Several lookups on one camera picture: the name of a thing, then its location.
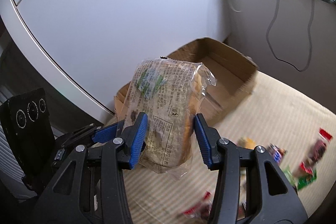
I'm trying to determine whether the brown round snack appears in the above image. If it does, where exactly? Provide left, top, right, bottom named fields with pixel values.
left=238, top=137, right=257, bottom=149

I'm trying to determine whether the brown cardboard box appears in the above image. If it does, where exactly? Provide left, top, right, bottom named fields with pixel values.
left=113, top=37, right=260, bottom=127

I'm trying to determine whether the white cabinet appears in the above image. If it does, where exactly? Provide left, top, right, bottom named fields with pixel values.
left=1, top=0, right=230, bottom=122

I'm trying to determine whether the blue snickers bar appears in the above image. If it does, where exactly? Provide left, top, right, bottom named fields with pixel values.
left=267, top=144, right=287, bottom=165

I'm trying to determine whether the black camera box left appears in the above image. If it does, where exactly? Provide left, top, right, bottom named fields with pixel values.
left=1, top=88, right=58, bottom=194

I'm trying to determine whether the bread loaf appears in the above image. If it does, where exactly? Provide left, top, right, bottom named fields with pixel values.
left=121, top=58, right=217, bottom=180

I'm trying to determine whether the green snack packet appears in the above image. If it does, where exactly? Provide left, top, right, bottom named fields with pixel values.
left=282, top=162, right=317, bottom=191

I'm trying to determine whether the black cable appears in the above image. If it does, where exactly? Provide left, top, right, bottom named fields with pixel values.
left=265, top=0, right=297, bottom=64
left=294, top=0, right=326, bottom=72

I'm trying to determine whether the striped beige table cloth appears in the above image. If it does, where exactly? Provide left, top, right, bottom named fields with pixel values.
left=123, top=73, right=335, bottom=223

